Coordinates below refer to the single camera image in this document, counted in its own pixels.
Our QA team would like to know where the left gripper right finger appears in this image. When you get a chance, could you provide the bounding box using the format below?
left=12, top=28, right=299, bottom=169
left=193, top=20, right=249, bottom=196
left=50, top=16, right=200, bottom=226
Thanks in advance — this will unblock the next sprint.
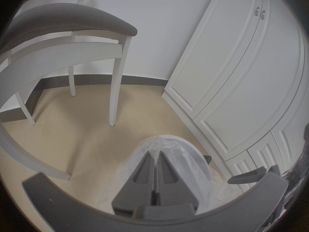
left=157, top=151, right=200, bottom=214

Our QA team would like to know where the white wardrobe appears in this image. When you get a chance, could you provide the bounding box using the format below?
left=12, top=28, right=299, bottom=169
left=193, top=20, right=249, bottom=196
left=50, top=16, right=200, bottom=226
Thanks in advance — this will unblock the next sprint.
left=162, top=0, right=309, bottom=195

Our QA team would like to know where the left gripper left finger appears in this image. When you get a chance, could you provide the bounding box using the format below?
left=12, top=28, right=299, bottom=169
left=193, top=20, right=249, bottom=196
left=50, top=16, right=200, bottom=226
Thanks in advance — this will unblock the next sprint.
left=112, top=151, right=157, bottom=217

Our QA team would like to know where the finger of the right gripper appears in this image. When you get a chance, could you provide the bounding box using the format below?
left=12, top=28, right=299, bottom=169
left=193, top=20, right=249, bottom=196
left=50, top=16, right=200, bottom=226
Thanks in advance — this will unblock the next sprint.
left=228, top=167, right=267, bottom=185

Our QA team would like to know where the clear plastic bag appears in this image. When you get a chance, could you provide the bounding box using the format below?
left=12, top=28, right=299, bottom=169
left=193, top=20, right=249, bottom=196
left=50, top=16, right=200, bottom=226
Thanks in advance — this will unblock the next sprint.
left=100, top=134, right=244, bottom=213

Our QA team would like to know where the white chair dark grey seat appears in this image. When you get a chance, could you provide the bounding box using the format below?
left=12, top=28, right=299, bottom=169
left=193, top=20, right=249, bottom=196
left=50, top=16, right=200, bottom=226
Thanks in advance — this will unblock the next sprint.
left=0, top=0, right=138, bottom=181

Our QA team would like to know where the white trash bin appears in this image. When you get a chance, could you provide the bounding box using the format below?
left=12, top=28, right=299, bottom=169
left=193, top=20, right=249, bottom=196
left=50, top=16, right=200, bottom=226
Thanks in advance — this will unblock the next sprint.
left=135, top=134, right=211, bottom=211

